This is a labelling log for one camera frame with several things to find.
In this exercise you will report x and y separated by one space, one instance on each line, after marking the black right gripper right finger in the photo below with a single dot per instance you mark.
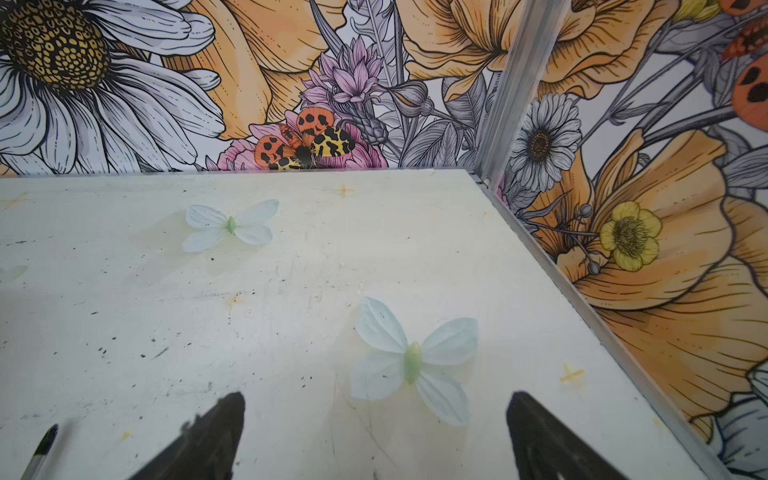
545 448

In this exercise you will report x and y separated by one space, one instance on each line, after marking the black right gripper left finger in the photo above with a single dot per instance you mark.
205 449

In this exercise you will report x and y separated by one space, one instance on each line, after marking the black handled screwdriver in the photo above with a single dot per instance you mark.
35 464

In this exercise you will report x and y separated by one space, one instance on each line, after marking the aluminium table edge rail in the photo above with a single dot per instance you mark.
673 421

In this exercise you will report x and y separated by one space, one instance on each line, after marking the aluminium corner post right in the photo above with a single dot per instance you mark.
527 57

